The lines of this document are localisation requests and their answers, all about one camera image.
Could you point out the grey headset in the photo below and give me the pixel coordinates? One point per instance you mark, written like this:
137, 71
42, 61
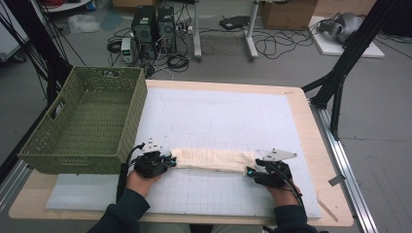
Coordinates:
345, 26

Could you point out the person's left hand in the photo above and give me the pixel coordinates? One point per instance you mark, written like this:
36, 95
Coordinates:
139, 184

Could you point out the white grid mat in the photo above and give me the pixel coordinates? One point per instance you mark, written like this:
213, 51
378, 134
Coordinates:
220, 116

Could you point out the white floor board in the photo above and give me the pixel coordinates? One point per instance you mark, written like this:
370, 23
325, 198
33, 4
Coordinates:
330, 48

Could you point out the white desk leg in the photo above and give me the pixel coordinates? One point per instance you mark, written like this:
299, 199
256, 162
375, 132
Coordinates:
251, 32
197, 32

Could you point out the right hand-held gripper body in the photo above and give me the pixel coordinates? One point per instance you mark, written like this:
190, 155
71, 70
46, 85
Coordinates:
275, 174

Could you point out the green woven basket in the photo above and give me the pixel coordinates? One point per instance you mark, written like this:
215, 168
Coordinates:
84, 123

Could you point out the cardboard box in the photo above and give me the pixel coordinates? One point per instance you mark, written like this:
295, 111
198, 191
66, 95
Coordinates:
288, 14

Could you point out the flat black device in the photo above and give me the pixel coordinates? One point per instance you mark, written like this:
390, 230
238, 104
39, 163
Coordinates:
233, 22

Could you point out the grey power supply unit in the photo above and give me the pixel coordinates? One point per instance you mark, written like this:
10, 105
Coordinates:
126, 50

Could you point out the cream printed cloth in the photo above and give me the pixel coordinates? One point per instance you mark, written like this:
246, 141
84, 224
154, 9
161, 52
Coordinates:
213, 159

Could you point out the thin wooden stick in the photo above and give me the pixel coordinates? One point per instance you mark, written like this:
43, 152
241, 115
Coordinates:
327, 210

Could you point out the aluminium rail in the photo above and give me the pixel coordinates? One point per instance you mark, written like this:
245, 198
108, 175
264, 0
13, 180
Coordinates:
343, 161
13, 184

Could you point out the narrow black computer tower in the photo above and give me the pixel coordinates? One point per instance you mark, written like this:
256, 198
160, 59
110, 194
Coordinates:
167, 29

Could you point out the large black computer tower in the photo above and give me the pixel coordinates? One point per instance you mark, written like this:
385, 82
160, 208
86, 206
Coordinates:
144, 30

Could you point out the person's right hand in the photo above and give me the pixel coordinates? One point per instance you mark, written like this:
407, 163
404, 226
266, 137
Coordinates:
283, 195

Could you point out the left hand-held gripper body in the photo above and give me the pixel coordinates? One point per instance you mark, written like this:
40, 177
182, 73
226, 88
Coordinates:
150, 165

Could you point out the small grey metal piece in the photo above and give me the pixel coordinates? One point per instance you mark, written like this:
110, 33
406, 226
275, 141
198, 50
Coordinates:
336, 180

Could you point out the blue-grey sheet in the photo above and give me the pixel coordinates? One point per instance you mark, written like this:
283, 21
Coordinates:
111, 21

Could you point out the clear plastic bag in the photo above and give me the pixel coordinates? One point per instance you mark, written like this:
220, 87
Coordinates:
82, 23

